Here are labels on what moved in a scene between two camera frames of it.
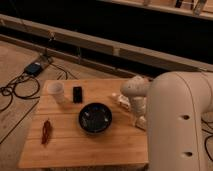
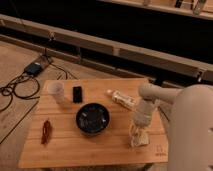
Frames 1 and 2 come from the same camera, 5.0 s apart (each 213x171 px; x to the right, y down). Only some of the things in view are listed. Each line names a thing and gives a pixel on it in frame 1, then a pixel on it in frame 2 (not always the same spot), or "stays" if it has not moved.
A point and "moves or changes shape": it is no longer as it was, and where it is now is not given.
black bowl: (95, 117) stays
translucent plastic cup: (55, 89) stays
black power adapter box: (34, 69) stays
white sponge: (141, 123) moves or changes shape
